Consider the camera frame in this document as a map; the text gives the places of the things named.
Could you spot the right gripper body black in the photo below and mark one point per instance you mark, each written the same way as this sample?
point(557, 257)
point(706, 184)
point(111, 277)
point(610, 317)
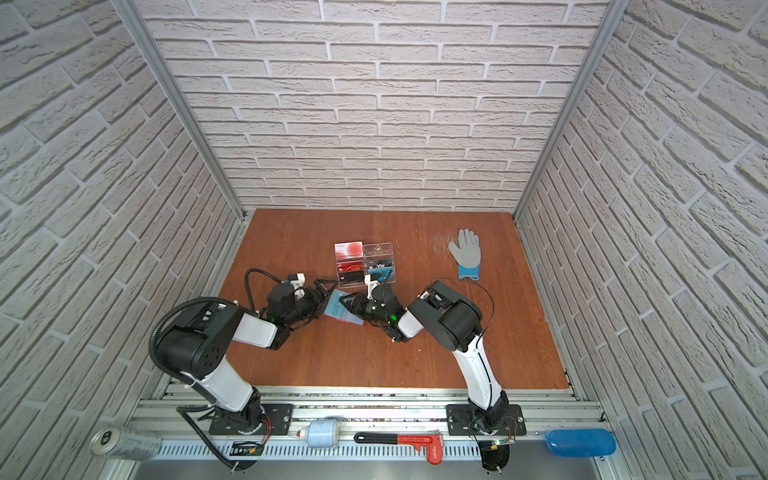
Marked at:
point(368, 310)

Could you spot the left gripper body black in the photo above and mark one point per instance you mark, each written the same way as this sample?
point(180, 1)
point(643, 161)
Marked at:
point(310, 306)

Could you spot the red leather card holder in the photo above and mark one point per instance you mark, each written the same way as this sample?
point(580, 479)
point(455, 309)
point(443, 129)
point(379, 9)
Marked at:
point(343, 309)

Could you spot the clear acrylic card display stand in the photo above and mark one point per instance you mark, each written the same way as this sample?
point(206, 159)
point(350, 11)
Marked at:
point(375, 250)

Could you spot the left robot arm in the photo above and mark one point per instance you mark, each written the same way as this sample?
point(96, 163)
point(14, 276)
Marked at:
point(190, 343)

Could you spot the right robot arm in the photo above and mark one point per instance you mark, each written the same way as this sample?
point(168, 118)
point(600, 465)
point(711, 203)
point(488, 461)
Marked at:
point(455, 322)

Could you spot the teal VIP card in stand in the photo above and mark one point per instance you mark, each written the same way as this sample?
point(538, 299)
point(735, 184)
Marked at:
point(382, 274)

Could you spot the black logo Vip card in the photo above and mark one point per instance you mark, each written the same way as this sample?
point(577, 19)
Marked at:
point(379, 262)

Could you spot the red VIP card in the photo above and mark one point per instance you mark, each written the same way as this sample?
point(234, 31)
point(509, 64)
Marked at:
point(350, 266)

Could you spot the red white patterned card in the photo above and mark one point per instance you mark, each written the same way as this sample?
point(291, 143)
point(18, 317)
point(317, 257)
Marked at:
point(348, 251)

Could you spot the grey work glove blue cuff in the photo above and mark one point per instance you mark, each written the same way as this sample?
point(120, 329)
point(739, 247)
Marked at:
point(466, 251)

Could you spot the red black pipe wrench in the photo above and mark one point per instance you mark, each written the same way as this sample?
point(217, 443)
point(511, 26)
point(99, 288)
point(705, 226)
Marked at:
point(431, 443)

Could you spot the silver drink can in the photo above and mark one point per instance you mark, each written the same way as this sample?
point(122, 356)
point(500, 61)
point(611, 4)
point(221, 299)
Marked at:
point(126, 444)

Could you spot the blue plastic case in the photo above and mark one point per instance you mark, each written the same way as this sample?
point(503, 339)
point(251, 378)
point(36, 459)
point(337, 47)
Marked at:
point(581, 443)

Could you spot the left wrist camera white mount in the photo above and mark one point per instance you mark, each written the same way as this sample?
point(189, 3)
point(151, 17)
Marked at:
point(296, 280)

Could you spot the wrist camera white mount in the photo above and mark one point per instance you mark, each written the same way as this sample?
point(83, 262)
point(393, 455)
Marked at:
point(371, 283)
point(296, 280)

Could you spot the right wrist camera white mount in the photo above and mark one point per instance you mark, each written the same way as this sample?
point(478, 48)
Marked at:
point(371, 283)

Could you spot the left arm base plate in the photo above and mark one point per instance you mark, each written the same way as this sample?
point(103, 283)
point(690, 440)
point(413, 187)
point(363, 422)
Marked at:
point(254, 420)

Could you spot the aluminium rail frame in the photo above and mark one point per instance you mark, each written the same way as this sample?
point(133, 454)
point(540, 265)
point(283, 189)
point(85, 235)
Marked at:
point(358, 409)

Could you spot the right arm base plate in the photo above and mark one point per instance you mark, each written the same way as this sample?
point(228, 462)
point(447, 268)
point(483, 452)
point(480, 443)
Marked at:
point(465, 420)

